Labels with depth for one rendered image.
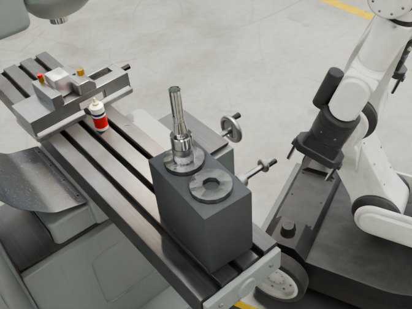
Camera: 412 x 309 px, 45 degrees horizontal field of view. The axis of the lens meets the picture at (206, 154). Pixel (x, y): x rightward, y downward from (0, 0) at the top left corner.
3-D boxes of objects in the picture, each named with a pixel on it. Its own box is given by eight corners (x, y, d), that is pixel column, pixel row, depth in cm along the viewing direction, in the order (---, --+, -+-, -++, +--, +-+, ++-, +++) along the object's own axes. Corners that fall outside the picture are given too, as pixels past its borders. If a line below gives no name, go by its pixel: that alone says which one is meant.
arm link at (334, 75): (363, 114, 116) (386, 79, 107) (347, 141, 109) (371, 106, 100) (319, 91, 118) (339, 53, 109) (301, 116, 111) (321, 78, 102)
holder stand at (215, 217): (198, 192, 128) (191, 132, 114) (253, 247, 114) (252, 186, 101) (158, 214, 123) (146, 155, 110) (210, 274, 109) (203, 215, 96)
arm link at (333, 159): (346, 152, 124) (368, 120, 115) (334, 178, 118) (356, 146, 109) (301, 127, 126) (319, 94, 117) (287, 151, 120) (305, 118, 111)
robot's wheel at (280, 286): (307, 298, 161) (311, 262, 147) (301, 311, 158) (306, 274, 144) (250, 276, 168) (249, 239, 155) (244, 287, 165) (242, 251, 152)
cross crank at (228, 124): (230, 128, 201) (228, 105, 193) (250, 142, 194) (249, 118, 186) (199, 147, 195) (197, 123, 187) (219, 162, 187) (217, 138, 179)
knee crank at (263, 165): (270, 159, 200) (270, 147, 196) (281, 166, 196) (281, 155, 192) (229, 186, 191) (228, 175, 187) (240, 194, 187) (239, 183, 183)
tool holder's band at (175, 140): (181, 148, 102) (181, 144, 101) (165, 138, 104) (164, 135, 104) (197, 135, 104) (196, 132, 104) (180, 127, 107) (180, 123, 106)
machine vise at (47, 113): (108, 74, 171) (102, 46, 164) (134, 91, 163) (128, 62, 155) (15, 121, 155) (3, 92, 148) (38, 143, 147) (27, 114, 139)
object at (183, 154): (184, 168, 106) (181, 148, 102) (168, 159, 108) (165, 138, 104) (199, 156, 108) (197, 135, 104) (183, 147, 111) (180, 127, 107)
